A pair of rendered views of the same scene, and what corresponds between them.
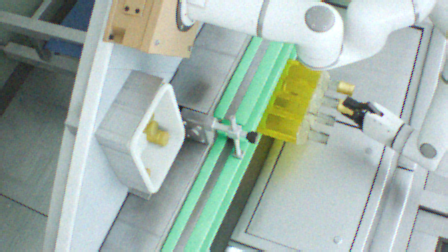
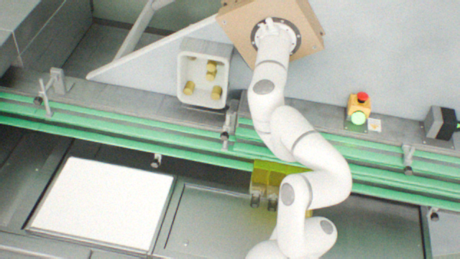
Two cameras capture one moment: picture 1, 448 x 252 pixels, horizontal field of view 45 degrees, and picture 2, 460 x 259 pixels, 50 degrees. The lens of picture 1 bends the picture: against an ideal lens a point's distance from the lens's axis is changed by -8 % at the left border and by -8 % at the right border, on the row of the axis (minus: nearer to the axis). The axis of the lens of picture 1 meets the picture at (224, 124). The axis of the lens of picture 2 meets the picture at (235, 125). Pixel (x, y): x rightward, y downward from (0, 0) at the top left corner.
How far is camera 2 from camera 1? 1.08 m
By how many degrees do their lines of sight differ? 40
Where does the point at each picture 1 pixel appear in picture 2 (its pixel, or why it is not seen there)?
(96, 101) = (198, 25)
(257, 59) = not seen: hidden behind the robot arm
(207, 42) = (296, 104)
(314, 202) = (215, 223)
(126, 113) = (200, 46)
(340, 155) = (259, 237)
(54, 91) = not seen: hidden behind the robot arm
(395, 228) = not seen: outside the picture
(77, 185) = (157, 44)
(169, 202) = (181, 116)
